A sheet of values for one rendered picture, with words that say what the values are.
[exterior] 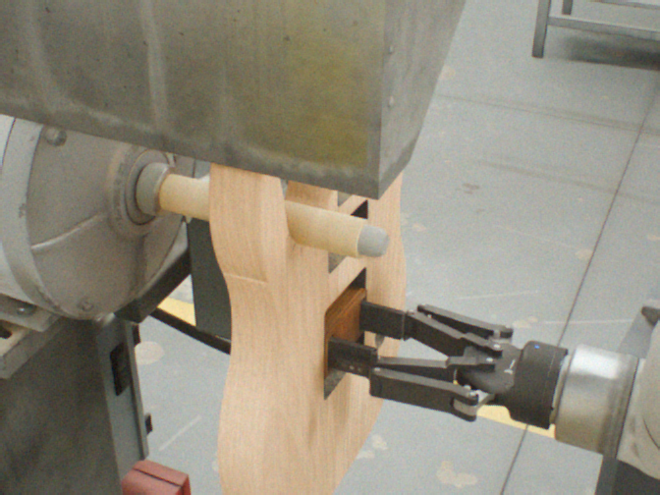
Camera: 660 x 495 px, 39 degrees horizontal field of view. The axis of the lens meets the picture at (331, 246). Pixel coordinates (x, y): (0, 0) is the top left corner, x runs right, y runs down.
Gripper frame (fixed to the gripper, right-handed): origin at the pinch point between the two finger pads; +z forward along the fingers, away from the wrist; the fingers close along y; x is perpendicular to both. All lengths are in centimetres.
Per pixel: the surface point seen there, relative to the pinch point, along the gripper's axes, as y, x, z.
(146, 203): -11.7, 15.0, 14.7
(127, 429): 13, -33, 37
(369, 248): -10.8, 15.1, -5.2
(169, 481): 18, -45, 33
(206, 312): 13.2, -11.2, 23.9
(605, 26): 361, -43, 23
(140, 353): 107, -94, 101
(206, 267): 12.3, -4.3, 23.3
